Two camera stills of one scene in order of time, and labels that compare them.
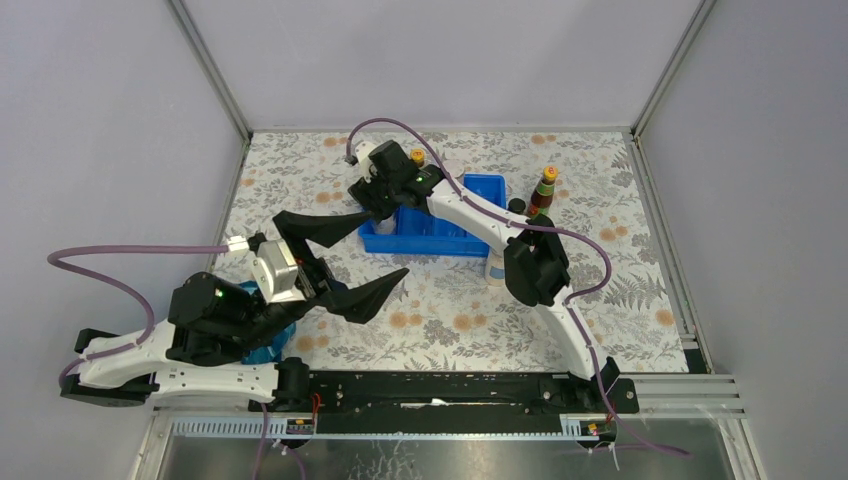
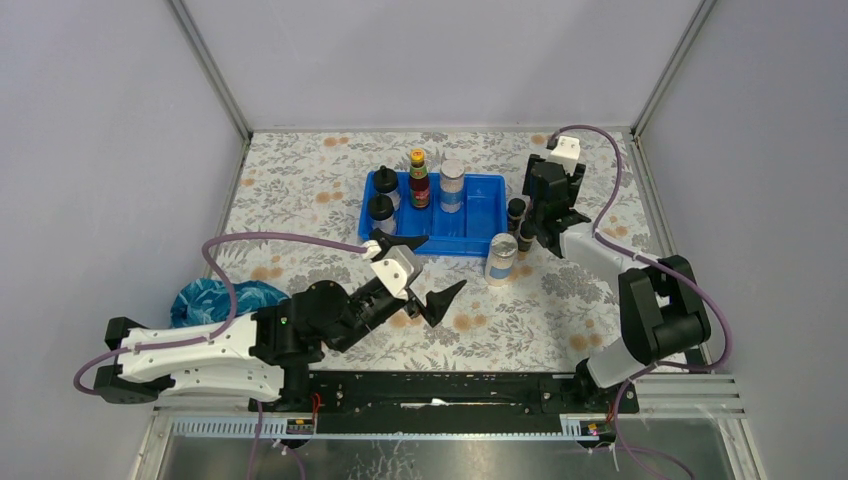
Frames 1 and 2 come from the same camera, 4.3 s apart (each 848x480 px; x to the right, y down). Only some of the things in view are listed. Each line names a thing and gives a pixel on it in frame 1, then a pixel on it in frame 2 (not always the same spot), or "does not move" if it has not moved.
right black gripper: [365, 192] → [575, 183]
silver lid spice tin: [495, 268] does not move
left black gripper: [359, 304] → [436, 303]
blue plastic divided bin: [406, 230] does not move
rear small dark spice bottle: [517, 205] does not move
